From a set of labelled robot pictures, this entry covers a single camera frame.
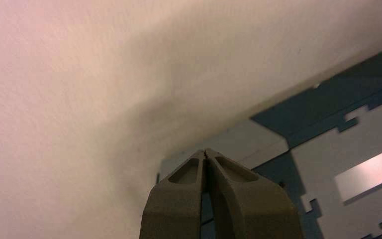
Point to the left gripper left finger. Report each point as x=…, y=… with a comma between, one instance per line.
x=174, y=204

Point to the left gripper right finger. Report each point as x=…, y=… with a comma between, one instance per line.
x=253, y=207

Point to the modular grey and teal control box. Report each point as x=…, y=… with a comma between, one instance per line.
x=342, y=132

